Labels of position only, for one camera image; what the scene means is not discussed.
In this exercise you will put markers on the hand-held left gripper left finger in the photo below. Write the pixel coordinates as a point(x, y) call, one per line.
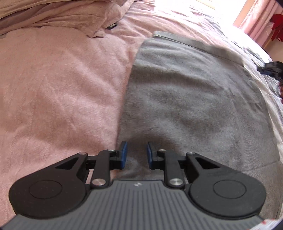
point(123, 156)

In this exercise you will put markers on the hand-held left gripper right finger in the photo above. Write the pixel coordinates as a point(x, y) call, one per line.
point(150, 156)

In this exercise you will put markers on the grey sweater with black print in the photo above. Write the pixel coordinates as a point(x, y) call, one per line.
point(181, 99)

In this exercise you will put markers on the grey patterned quilt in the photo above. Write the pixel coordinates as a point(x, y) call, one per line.
point(249, 46)

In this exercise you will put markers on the red cloth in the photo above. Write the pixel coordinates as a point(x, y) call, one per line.
point(278, 24)

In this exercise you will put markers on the pink curtain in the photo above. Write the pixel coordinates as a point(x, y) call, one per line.
point(254, 20)

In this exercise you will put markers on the pink fluffy blanket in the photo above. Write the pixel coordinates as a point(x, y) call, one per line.
point(55, 99)

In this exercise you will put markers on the beige crumpled cloth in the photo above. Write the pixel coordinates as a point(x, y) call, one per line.
point(50, 15)

